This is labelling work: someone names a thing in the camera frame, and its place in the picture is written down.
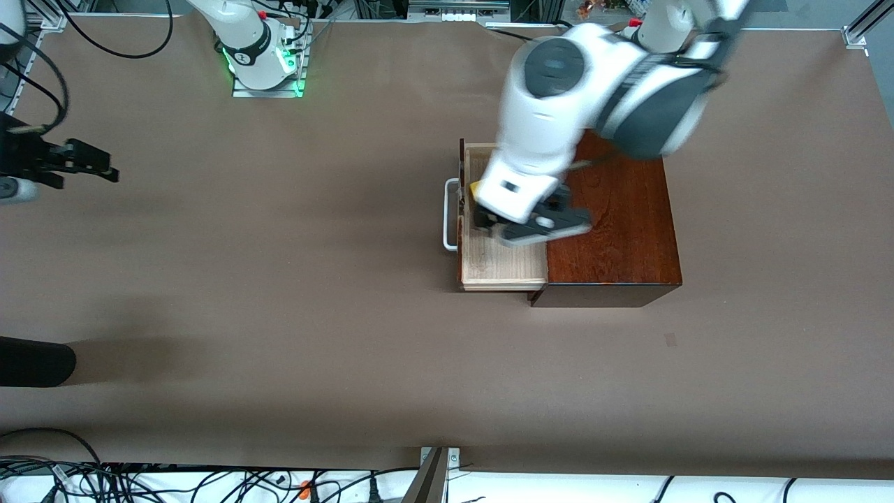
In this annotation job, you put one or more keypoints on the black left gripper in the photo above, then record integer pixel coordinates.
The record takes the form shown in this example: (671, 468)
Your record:
(483, 217)

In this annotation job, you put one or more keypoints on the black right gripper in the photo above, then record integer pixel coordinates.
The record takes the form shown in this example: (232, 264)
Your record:
(21, 155)

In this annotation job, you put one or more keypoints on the yellow block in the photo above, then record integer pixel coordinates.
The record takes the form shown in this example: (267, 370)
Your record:
(475, 190)

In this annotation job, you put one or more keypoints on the light wood drawer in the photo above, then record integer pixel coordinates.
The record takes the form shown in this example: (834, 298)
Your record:
(499, 269)

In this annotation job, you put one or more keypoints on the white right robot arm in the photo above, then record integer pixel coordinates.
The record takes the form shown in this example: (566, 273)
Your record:
(248, 42)

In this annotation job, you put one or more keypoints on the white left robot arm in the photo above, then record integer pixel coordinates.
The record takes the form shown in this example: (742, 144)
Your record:
(552, 105)

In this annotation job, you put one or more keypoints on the dark brown wooden cabinet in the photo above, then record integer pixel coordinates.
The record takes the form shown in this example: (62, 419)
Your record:
(614, 258)

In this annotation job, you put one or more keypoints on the black cylindrical object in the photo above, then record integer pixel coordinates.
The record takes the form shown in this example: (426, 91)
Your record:
(35, 361)

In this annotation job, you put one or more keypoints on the grey power strip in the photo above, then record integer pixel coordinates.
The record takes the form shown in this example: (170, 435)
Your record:
(454, 8)

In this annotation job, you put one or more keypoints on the aluminium profile beam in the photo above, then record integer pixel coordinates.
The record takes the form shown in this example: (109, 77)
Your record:
(431, 482)

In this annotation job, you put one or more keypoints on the white lower board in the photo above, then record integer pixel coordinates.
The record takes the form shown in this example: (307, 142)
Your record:
(559, 489)

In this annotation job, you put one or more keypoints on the orange connector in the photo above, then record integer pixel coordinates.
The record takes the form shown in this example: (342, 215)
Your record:
(304, 489)

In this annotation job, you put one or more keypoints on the aluminium frame rail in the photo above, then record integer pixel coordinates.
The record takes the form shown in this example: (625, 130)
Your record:
(52, 21)
(855, 35)

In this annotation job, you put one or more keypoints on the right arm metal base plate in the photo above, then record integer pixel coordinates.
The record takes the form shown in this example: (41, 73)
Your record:
(269, 93)

